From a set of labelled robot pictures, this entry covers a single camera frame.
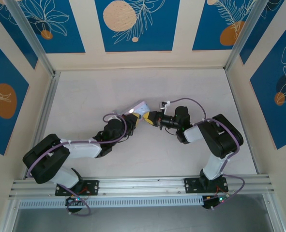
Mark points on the aluminium cross rail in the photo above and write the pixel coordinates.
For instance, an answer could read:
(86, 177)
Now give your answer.
(138, 186)

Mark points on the blue floral wall panel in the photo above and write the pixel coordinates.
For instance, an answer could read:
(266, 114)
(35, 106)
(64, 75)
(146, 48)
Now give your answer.
(268, 104)
(14, 41)
(2, 125)
(67, 29)
(273, 29)
(210, 26)
(145, 26)

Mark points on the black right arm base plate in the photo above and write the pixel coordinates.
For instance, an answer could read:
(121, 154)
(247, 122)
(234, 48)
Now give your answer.
(191, 185)

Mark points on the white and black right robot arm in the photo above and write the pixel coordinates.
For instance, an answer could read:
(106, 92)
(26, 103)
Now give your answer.
(215, 166)

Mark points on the aluminium frame post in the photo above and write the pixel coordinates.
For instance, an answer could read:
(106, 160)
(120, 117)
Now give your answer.
(243, 36)
(32, 36)

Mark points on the aluminium table edge rail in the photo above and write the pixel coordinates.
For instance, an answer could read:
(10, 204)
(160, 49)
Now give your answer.
(47, 108)

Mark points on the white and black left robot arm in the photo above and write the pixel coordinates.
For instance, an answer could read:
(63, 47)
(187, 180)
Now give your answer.
(82, 149)

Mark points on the grey metal sheet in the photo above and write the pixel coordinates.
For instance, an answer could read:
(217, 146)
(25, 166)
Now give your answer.
(142, 221)

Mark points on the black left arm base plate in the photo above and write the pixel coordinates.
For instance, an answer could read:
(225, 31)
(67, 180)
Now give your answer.
(94, 187)

